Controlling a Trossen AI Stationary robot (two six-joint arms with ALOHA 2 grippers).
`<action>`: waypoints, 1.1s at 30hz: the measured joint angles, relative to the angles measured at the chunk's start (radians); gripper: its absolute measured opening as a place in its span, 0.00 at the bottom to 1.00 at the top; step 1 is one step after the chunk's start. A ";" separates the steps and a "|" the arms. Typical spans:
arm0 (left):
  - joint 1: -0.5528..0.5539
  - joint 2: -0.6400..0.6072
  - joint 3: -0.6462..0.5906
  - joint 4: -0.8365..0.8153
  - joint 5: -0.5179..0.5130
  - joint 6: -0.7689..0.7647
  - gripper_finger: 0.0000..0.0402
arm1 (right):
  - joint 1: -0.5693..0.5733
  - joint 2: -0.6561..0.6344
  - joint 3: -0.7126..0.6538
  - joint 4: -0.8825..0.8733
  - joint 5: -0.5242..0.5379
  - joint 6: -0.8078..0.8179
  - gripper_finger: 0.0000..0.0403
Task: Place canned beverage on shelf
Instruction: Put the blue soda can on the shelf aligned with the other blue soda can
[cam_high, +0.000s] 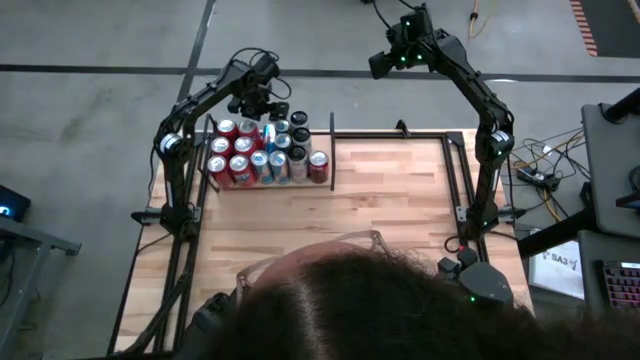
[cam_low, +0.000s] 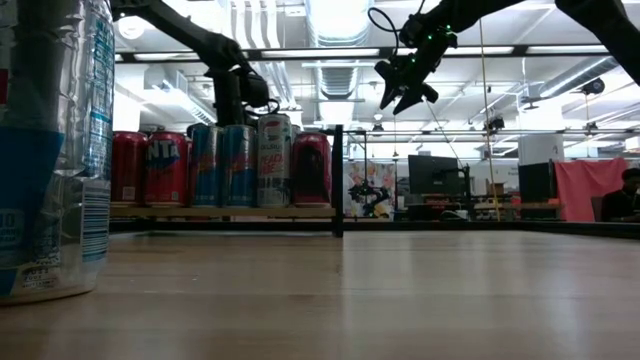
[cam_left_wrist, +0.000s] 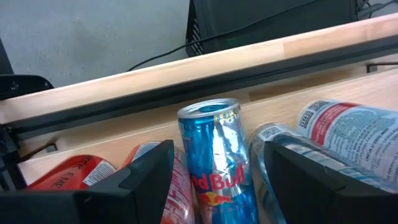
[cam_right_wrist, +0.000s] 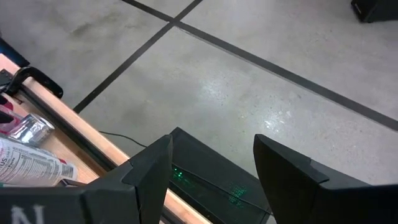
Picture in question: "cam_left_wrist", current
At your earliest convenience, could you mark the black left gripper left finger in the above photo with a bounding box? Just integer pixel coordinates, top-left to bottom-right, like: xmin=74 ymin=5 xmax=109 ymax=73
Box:
xmin=0 ymin=139 xmax=175 ymax=224

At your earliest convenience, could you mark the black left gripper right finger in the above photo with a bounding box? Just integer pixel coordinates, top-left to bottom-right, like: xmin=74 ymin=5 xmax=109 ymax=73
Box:
xmin=263 ymin=141 xmax=398 ymax=224

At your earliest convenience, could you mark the red soda can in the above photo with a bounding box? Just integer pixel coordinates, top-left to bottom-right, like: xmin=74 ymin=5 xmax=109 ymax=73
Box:
xmin=26 ymin=154 xmax=118 ymax=191

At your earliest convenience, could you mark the white Celsius can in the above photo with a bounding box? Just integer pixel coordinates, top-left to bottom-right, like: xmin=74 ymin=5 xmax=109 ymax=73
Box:
xmin=297 ymin=98 xmax=398 ymax=184

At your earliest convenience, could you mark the blue silver Red Bull can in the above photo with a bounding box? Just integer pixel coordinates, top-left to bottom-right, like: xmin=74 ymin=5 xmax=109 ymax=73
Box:
xmin=248 ymin=122 xmax=398 ymax=224
xmin=177 ymin=98 xmax=261 ymax=224

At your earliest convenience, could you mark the wooden shelf dark frame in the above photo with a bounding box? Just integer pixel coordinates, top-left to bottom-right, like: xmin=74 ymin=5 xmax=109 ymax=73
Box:
xmin=17 ymin=60 xmax=398 ymax=224

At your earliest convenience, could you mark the black frame clamp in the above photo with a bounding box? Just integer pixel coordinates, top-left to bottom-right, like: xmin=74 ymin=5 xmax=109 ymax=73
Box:
xmin=0 ymin=74 xmax=54 ymax=100

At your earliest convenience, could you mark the black floor cable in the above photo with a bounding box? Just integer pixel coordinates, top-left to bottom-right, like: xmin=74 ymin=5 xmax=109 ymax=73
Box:
xmin=126 ymin=0 xmax=315 ymax=72

